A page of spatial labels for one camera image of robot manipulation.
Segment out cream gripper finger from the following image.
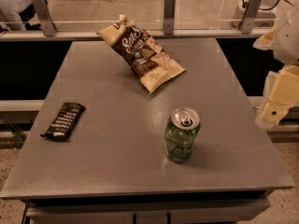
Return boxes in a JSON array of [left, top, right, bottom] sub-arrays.
[[255, 64, 299, 129], [253, 26, 277, 50]]

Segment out green soda can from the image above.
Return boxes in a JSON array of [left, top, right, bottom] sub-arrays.
[[164, 107, 201, 163]]

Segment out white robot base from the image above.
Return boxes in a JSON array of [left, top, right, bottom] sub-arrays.
[[232, 0, 280, 27]]

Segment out brown and cream chip bag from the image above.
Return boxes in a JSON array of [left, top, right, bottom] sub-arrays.
[[97, 15, 185, 93]]

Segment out black snack bar wrapper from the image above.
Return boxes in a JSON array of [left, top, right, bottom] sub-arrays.
[[41, 103, 85, 142]]

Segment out clear acrylic barrier panel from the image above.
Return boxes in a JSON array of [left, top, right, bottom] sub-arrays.
[[0, 0, 299, 33]]

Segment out seated person in background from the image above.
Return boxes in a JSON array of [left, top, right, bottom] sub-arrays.
[[0, 0, 32, 31]]

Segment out right metal bracket post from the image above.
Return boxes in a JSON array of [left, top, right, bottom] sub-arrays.
[[239, 0, 263, 34]]

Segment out metal bracket post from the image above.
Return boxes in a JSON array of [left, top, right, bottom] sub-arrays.
[[239, 0, 263, 34], [163, 0, 176, 35], [31, 0, 56, 36]]

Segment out black cable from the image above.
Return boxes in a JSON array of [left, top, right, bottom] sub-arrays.
[[242, 0, 294, 11]]

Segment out middle metal bracket post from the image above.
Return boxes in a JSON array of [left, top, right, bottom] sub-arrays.
[[163, 0, 176, 35]]

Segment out grey table frame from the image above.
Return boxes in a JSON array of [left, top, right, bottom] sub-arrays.
[[21, 190, 270, 224]]

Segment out left metal bracket post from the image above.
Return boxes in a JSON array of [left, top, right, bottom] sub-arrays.
[[31, 0, 56, 36]]

